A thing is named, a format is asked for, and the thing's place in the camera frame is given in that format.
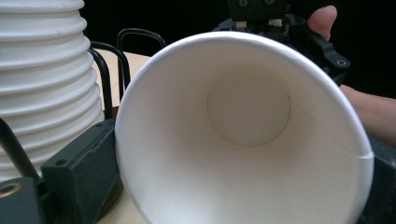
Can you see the stack of white paper cups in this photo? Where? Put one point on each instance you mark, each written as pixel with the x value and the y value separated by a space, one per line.
pixel 43 77

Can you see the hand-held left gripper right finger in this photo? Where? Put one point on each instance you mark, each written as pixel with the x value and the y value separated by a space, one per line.
pixel 384 186

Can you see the single white paper cup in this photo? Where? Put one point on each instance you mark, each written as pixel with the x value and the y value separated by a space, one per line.
pixel 218 155

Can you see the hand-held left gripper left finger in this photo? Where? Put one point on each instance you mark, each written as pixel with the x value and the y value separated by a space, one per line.
pixel 81 168

